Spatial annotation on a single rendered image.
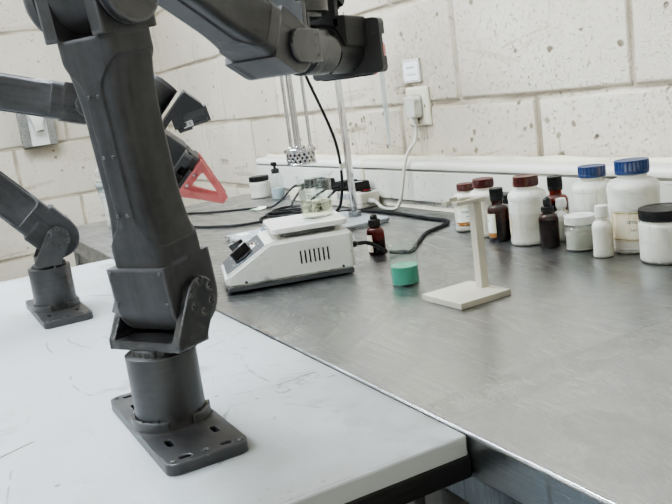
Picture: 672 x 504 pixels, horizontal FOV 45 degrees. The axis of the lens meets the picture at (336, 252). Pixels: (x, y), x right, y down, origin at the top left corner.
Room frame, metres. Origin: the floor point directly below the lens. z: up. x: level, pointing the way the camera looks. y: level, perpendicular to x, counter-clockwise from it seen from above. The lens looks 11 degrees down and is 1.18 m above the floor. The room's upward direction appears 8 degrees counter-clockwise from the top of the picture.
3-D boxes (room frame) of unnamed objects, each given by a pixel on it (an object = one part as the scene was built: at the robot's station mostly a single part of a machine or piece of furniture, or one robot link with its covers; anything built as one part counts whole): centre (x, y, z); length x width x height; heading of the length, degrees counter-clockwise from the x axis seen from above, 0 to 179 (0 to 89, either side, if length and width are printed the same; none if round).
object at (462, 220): (1.45, -0.25, 0.94); 0.05 x 0.05 x 0.09
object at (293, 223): (1.27, 0.04, 0.98); 0.12 x 0.12 x 0.01; 10
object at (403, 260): (1.11, -0.09, 0.93); 0.04 x 0.04 x 0.06
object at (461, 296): (1.00, -0.16, 0.96); 0.08 x 0.08 x 0.13; 29
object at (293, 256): (1.27, 0.07, 0.94); 0.22 x 0.13 x 0.08; 100
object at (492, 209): (1.32, -0.27, 0.94); 0.04 x 0.04 x 0.09
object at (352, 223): (1.68, 0.06, 0.91); 0.30 x 0.20 x 0.01; 117
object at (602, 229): (1.12, -0.38, 0.94); 0.03 x 0.03 x 0.07
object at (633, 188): (1.14, -0.43, 0.96); 0.07 x 0.07 x 0.13
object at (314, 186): (1.25, 0.02, 1.02); 0.06 x 0.05 x 0.08; 85
